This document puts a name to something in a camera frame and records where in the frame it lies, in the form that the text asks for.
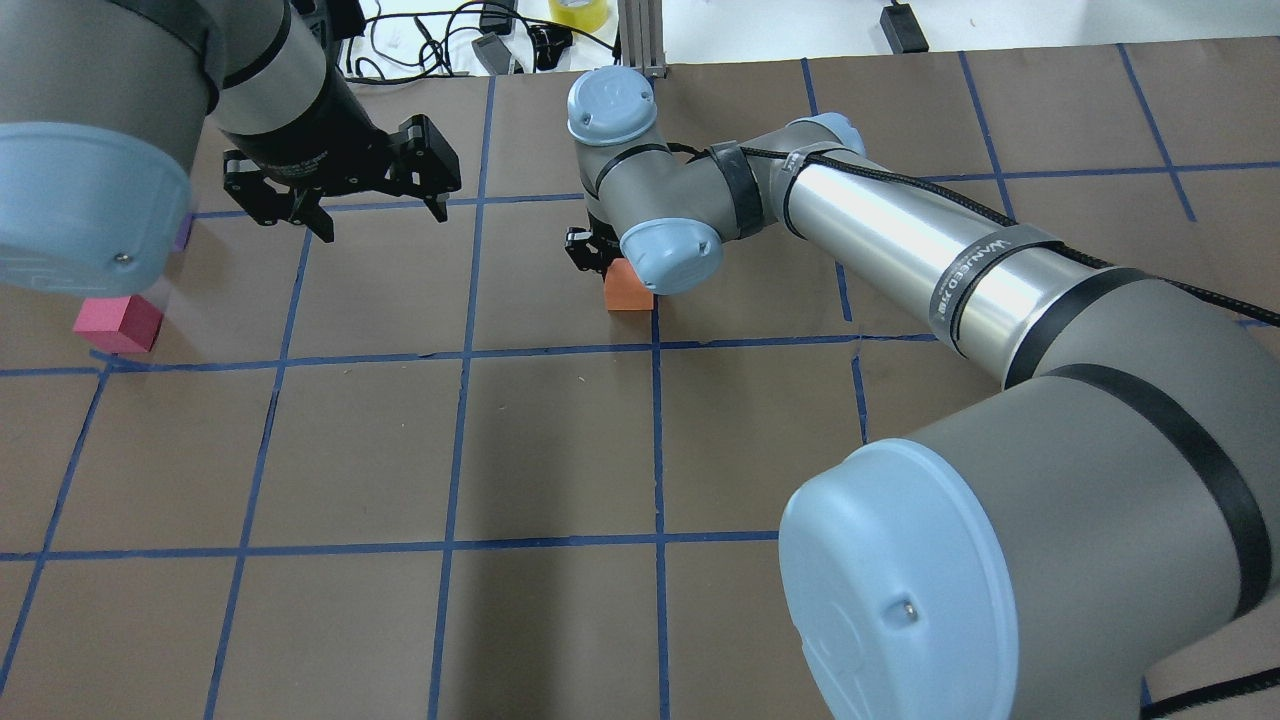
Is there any orange foam block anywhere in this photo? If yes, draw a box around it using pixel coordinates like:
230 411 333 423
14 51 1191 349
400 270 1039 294
603 258 657 313

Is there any small black power adapter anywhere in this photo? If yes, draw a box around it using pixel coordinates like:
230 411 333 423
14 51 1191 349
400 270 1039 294
879 1 931 55

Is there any pink foam block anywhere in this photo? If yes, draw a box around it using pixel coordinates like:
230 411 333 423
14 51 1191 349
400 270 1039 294
72 295 165 354

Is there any yellow tape roll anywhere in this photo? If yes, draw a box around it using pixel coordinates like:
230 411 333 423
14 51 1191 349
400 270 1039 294
548 0 611 33

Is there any aluminium frame post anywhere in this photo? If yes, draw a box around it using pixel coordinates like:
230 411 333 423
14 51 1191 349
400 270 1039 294
617 0 669 79

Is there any purple foam block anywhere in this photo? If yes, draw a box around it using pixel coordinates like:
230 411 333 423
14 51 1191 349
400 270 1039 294
170 213 195 254

